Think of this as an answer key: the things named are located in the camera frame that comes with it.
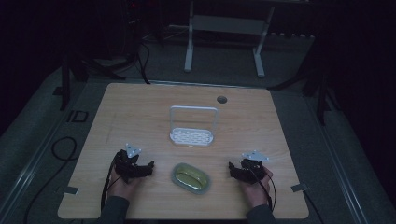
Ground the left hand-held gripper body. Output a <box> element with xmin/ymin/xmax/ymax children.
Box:
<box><xmin>114</xmin><ymin>143</ymin><xmax>151</xmax><ymax>184</ymax></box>

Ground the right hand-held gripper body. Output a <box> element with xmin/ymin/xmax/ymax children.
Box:
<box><xmin>232</xmin><ymin>150</ymin><xmax>270</xmax><ymax>185</ymax></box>

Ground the yellow soap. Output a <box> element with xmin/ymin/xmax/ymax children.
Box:
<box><xmin>170</xmin><ymin>161</ymin><xmax>212</xmax><ymax>196</ymax></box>

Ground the white soap rack with handle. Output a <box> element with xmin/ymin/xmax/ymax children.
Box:
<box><xmin>168</xmin><ymin>105</ymin><xmax>219</xmax><ymax>147</ymax></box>

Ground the person's left hand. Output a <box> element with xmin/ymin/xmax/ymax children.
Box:
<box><xmin>107</xmin><ymin>167</ymin><xmax>142</xmax><ymax>202</ymax></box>

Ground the person's right hand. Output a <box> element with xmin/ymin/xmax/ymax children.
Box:
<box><xmin>237</xmin><ymin>166</ymin><xmax>275</xmax><ymax>209</ymax></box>

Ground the black tripod stand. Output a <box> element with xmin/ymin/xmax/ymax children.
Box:
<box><xmin>270</xmin><ymin>59</ymin><xmax>342</xmax><ymax>127</ymax></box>
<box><xmin>52</xmin><ymin>46</ymin><xmax>127</xmax><ymax>111</ymax></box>

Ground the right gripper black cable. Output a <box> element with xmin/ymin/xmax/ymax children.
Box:
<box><xmin>248</xmin><ymin>167</ymin><xmax>277</xmax><ymax>213</ymax></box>

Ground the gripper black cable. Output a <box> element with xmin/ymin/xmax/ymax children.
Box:
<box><xmin>100</xmin><ymin>152</ymin><xmax>124</xmax><ymax>213</ymax></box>
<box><xmin>248</xmin><ymin>167</ymin><xmax>277</xmax><ymax>213</ymax></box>

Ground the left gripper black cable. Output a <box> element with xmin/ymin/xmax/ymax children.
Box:
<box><xmin>100</xmin><ymin>152</ymin><xmax>124</xmax><ymax>213</ymax></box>

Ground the black cable on floor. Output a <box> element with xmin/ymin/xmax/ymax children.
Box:
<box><xmin>22</xmin><ymin>135</ymin><xmax>78</xmax><ymax>224</ymax></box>

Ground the white metal desk frame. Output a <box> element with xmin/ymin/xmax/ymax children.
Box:
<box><xmin>183</xmin><ymin>0</ymin><xmax>276</xmax><ymax>78</ymax></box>

